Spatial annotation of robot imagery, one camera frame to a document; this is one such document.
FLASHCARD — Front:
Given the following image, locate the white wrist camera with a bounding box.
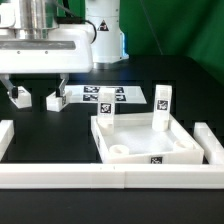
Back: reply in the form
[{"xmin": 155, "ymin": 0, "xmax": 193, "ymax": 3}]
[{"xmin": 0, "ymin": 3, "xmax": 15, "ymax": 28}]

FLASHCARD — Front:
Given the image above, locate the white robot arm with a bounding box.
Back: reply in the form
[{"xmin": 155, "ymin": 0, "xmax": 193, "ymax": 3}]
[{"xmin": 0, "ymin": 0, "xmax": 127, "ymax": 99}]

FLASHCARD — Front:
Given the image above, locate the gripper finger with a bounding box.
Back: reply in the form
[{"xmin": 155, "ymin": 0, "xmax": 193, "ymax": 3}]
[
  {"xmin": 56, "ymin": 73, "xmax": 69, "ymax": 97},
  {"xmin": 0, "ymin": 74, "xmax": 18, "ymax": 99}
]

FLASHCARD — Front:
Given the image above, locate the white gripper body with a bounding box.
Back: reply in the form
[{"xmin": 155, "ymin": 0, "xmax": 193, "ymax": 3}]
[{"xmin": 0, "ymin": 24, "xmax": 94, "ymax": 74}]

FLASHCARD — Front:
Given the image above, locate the white square tabletop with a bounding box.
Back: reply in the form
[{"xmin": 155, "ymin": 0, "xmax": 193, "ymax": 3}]
[{"xmin": 91, "ymin": 113, "xmax": 204, "ymax": 165}]

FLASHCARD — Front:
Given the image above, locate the white U-shaped obstacle fence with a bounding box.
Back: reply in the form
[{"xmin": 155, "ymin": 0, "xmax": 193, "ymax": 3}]
[{"xmin": 0, "ymin": 120, "xmax": 224, "ymax": 189}]

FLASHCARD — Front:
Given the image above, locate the white fiducial marker sheet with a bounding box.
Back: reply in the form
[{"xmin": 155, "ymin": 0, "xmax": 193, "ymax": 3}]
[{"xmin": 65, "ymin": 85, "xmax": 146, "ymax": 104}]

